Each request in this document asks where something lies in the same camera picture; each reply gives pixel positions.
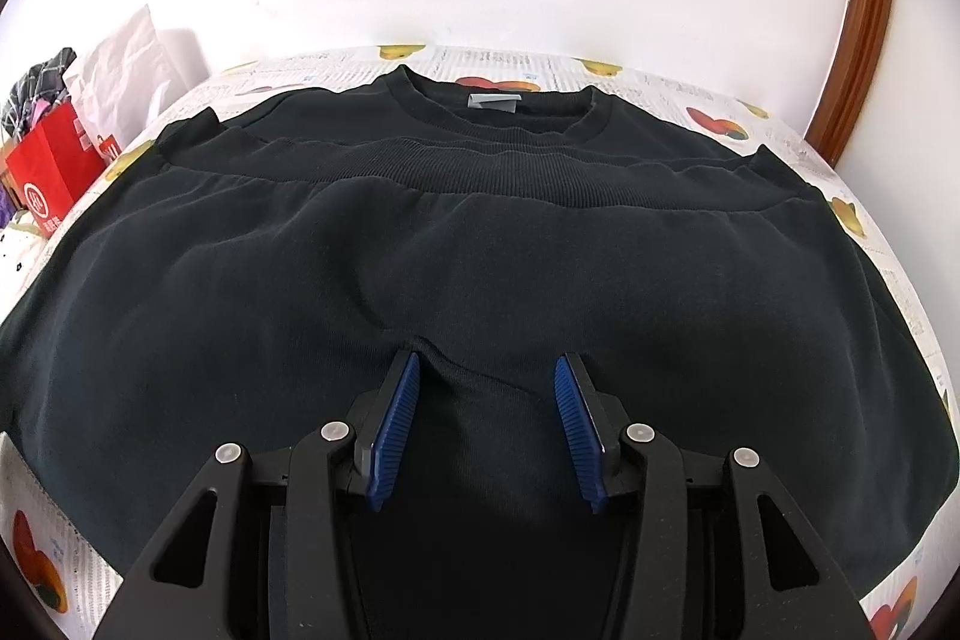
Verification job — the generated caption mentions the plaid clothes in bag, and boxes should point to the plaid clothes in bag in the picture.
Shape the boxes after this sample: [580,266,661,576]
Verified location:
[2,47,76,143]

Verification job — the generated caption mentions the red paper bag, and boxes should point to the red paper bag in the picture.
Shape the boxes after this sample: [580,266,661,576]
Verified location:
[7,103,106,237]

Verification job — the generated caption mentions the brown wooden door frame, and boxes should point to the brown wooden door frame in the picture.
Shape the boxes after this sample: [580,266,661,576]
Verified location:
[805,0,893,167]

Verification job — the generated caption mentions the black sweatshirt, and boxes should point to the black sweatshirt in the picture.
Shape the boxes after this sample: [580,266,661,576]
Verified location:
[0,63,960,640]

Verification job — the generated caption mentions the fruit print tablecloth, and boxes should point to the fruit print tablecloth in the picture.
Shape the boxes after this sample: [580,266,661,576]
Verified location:
[0,42,959,640]

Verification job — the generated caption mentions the white dotted cloth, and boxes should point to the white dotted cloth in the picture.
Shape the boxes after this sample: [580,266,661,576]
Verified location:
[0,211,47,294]

